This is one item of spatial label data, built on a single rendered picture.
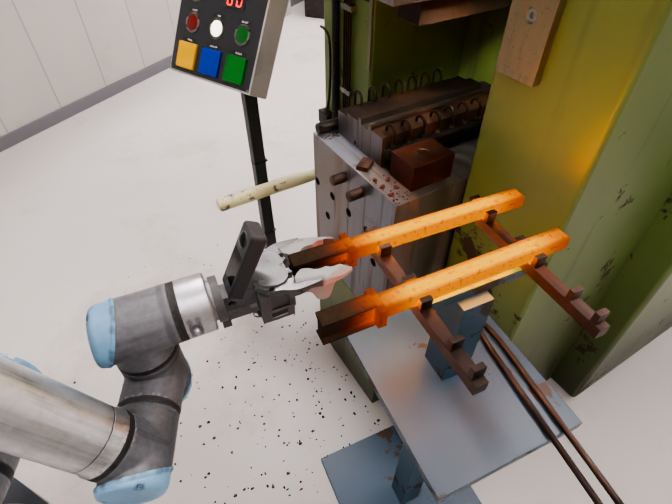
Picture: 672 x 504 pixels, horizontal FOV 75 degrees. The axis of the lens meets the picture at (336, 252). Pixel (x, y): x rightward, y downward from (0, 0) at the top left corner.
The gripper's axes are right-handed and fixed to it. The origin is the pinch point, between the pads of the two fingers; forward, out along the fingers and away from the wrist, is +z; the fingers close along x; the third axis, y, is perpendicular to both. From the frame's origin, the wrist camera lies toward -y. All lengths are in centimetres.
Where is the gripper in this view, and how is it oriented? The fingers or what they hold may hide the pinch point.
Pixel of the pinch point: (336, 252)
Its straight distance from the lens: 70.0
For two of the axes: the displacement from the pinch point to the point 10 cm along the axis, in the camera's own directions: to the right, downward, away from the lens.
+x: 4.0, 6.4, -6.6
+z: 9.2, -2.8, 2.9
